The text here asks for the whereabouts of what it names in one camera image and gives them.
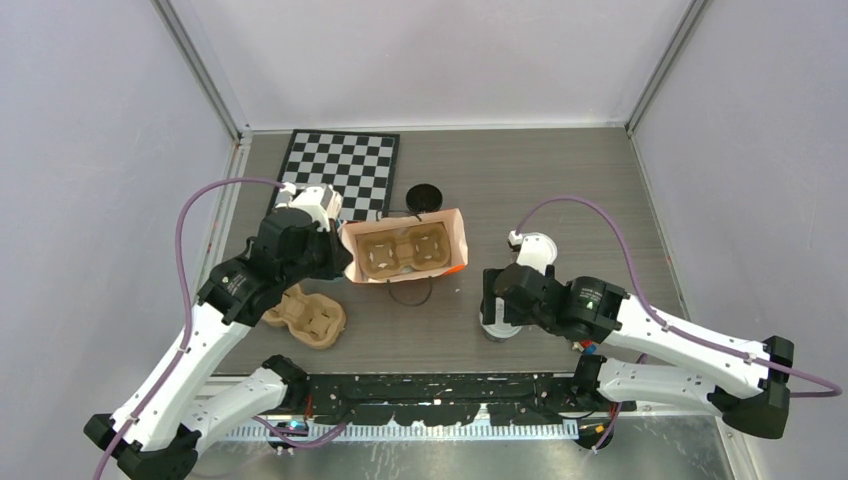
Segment white sip lid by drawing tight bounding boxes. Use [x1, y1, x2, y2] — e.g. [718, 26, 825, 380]
[479, 313, 523, 332]

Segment white cup lid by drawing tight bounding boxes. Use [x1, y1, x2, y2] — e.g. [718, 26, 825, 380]
[523, 232, 559, 274]

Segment orange paper bag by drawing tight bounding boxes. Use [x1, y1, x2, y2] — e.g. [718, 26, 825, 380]
[339, 208, 469, 307]

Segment black paper cup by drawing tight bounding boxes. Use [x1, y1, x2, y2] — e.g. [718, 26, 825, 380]
[405, 183, 444, 214]
[483, 327, 521, 343]

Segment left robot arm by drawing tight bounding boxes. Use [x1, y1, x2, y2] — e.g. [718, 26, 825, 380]
[84, 207, 352, 479]

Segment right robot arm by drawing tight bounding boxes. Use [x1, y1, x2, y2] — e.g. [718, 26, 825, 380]
[481, 264, 794, 439]

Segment tan cardboard cup carrier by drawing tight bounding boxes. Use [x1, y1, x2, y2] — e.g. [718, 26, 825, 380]
[262, 285, 347, 350]

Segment red blue toy blocks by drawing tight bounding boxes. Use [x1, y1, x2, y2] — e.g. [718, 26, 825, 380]
[572, 340, 597, 355]

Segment black white chessboard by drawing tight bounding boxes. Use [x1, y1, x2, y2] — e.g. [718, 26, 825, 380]
[278, 129, 401, 222]

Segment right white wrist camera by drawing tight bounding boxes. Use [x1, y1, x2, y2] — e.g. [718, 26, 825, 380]
[507, 230, 554, 274]

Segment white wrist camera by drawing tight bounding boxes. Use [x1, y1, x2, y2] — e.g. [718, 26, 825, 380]
[271, 182, 343, 231]
[507, 230, 554, 274]

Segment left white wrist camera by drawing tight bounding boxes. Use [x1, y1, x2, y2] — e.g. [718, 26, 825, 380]
[271, 182, 343, 231]

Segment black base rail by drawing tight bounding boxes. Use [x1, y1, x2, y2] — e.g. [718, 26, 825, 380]
[270, 372, 613, 427]

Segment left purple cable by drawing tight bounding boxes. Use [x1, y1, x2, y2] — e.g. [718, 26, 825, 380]
[91, 176, 352, 480]

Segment purple cable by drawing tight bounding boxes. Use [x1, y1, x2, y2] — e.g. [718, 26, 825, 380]
[513, 194, 844, 458]
[91, 176, 352, 480]

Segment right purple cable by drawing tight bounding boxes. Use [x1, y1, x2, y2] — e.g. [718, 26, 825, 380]
[513, 194, 844, 458]

